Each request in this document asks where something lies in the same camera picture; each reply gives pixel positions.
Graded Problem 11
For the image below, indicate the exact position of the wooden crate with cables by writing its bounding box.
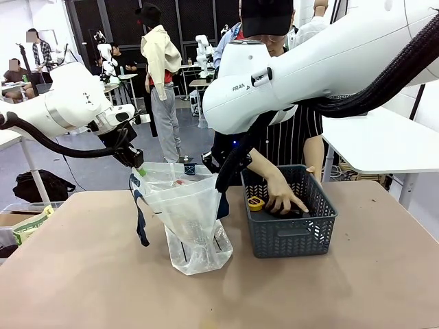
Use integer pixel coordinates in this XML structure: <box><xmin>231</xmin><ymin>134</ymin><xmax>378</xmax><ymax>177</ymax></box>
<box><xmin>336</xmin><ymin>154</ymin><xmax>388</xmax><ymax>183</ymax></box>

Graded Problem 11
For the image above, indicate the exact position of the brown cardboard box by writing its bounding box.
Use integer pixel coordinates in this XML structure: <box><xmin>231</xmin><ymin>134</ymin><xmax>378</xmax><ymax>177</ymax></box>
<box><xmin>0</xmin><ymin>212</ymin><xmax>36</xmax><ymax>228</ymax></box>

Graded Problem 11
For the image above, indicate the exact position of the person's right forearm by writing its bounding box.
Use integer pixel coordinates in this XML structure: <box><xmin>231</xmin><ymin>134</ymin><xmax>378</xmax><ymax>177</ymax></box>
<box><xmin>246</xmin><ymin>150</ymin><xmax>281</xmax><ymax>181</ymax></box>

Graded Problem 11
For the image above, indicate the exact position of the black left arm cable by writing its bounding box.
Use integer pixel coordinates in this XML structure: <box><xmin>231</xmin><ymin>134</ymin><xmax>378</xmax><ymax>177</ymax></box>
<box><xmin>0</xmin><ymin>111</ymin><xmax>120</xmax><ymax>160</ymax></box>

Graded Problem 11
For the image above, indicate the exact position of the person in striped shirt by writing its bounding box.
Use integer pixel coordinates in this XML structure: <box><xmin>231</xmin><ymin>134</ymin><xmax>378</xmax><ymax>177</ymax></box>
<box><xmin>239</xmin><ymin>29</ymin><xmax>326</xmax><ymax>169</ymax></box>

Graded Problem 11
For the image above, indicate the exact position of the thin black stand pole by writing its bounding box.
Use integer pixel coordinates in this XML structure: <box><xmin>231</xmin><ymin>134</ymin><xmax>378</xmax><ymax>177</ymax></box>
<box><xmin>412</xmin><ymin>84</ymin><xmax>427</xmax><ymax>121</ymax></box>

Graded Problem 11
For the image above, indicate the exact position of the gray plastic basket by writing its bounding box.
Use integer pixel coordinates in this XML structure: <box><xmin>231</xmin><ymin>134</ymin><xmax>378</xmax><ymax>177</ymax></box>
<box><xmin>240</xmin><ymin>164</ymin><xmax>339</xmax><ymax>259</ymax></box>

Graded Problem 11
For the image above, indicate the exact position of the mannequin in beige jacket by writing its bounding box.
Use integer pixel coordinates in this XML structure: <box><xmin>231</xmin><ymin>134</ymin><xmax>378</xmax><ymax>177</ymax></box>
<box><xmin>139</xmin><ymin>22</ymin><xmax>183</xmax><ymax>164</ymax></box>

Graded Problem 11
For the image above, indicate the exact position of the white side table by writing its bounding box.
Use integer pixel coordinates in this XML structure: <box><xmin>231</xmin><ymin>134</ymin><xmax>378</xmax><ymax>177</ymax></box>
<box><xmin>320</xmin><ymin>105</ymin><xmax>439</xmax><ymax>176</ymax></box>

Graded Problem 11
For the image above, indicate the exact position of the person in black shirt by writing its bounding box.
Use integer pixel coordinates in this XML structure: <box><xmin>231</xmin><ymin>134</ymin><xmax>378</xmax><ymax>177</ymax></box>
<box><xmin>109</xmin><ymin>42</ymin><xmax>139</xmax><ymax>90</ymax></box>

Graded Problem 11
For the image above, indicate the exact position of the person in plaid shirt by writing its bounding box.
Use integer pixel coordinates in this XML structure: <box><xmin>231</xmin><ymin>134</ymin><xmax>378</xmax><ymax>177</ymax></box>
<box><xmin>25</xmin><ymin>27</ymin><xmax>54</xmax><ymax>83</ymax></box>

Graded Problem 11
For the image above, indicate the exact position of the person's left forearm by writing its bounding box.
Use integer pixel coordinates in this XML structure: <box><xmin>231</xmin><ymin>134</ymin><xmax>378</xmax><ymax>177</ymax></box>
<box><xmin>302</xmin><ymin>134</ymin><xmax>325</xmax><ymax>172</ymax></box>

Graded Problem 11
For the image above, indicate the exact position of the person's left hand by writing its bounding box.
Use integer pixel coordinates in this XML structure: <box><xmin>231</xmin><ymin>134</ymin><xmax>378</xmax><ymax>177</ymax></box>
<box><xmin>305</xmin><ymin>165</ymin><xmax>324</xmax><ymax>183</ymax></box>

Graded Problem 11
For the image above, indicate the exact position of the black sleeved right arm cable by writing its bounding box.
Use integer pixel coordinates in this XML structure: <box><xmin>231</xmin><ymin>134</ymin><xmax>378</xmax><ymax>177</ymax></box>
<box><xmin>215</xmin><ymin>12</ymin><xmax>439</xmax><ymax>193</ymax></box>

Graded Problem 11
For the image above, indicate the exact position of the black bag on floor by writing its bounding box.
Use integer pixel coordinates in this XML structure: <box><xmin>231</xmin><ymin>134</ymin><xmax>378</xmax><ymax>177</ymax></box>
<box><xmin>12</xmin><ymin>169</ymin><xmax>77</xmax><ymax>204</ymax></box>

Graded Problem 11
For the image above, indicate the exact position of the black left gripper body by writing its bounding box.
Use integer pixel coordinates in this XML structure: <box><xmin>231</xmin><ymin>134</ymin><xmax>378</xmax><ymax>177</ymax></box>
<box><xmin>112</xmin><ymin>136</ymin><xmax>145</xmax><ymax>169</ymax></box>

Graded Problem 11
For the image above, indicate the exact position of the person in blue shirt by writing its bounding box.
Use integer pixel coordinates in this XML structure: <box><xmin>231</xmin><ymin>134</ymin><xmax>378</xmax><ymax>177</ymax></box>
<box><xmin>213</xmin><ymin>22</ymin><xmax>243</xmax><ymax>71</ymax></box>

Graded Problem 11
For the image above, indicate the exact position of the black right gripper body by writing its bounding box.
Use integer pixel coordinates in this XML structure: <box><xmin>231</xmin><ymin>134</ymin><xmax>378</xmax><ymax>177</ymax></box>
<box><xmin>201</xmin><ymin>151</ymin><xmax>221</xmax><ymax>174</ymax></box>

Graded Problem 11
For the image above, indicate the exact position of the black mannequin hat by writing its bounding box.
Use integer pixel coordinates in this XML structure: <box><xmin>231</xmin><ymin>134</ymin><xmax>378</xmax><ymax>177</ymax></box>
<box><xmin>134</xmin><ymin>2</ymin><xmax>163</xmax><ymax>27</ymax></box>

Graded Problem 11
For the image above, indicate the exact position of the clear plastic bag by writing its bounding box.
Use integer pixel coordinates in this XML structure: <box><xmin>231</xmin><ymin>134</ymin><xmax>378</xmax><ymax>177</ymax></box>
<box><xmin>129</xmin><ymin>162</ymin><xmax>235</xmax><ymax>276</ymax></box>

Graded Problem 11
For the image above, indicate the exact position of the person's right hand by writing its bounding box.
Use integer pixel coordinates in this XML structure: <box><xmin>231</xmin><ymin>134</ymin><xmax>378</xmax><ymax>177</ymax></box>
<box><xmin>265</xmin><ymin>170</ymin><xmax>310</xmax><ymax>215</ymax></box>

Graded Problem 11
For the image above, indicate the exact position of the green printed paper bag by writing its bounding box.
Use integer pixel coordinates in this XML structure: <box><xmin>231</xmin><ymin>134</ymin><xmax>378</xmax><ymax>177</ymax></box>
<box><xmin>12</xmin><ymin>205</ymin><xmax>55</xmax><ymax>246</ymax></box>

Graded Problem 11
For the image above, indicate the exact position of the white table with pole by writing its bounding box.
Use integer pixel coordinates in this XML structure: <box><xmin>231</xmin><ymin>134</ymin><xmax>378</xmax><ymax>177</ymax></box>
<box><xmin>0</xmin><ymin>128</ymin><xmax>53</xmax><ymax>204</ymax></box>

